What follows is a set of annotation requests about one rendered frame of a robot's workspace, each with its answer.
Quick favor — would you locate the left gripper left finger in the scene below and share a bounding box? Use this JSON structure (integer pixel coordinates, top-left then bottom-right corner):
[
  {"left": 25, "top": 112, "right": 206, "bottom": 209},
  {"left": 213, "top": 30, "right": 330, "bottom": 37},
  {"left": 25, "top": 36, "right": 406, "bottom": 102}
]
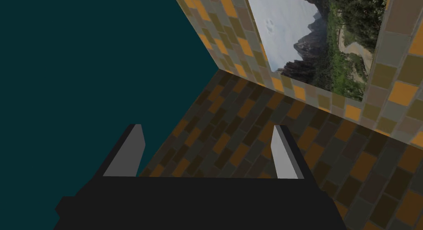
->
[{"left": 94, "top": 123, "right": 146, "bottom": 178}]

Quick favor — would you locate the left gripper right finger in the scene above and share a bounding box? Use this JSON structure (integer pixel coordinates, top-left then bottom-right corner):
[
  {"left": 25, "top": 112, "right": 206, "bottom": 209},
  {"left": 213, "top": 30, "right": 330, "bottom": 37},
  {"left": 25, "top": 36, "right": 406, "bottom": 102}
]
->
[{"left": 270, "top": 125, "right": 314, "bottom": 180}]

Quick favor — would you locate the mountain landscape window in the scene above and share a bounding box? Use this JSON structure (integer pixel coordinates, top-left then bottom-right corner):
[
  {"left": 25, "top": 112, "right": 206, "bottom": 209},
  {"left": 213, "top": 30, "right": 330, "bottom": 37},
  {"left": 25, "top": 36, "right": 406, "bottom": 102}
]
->
[{"left": 245, "top": 0, "right": 389, "bottom": 102}]

